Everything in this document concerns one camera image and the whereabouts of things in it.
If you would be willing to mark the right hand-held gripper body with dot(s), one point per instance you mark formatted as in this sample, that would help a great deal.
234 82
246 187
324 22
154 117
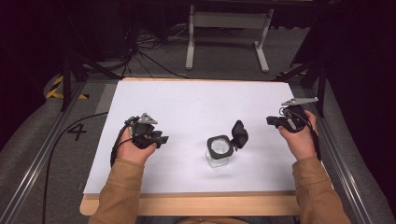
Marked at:
295 118

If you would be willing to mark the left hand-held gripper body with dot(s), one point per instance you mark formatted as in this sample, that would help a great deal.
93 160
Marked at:
143 129

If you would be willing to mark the glass jar with black lid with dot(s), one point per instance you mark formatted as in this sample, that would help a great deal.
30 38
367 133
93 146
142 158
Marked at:
226 144

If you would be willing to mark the person's right hand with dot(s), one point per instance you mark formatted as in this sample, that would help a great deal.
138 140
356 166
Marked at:
300 140

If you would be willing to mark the person's left hand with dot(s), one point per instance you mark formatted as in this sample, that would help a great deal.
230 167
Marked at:
134 151

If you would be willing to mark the white paper sheet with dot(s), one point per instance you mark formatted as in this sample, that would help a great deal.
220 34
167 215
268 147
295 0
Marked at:
196 133

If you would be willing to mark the black tripod stand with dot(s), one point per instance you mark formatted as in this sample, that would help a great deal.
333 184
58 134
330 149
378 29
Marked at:
79 67
311 77

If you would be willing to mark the yellow black floor tape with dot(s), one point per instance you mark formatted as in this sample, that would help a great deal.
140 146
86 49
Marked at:
59 90

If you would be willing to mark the white metal stand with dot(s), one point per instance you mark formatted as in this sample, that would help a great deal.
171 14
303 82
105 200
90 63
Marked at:
229 34

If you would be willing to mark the aluminium rail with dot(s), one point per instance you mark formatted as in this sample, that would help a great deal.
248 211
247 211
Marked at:
40 155
339 158

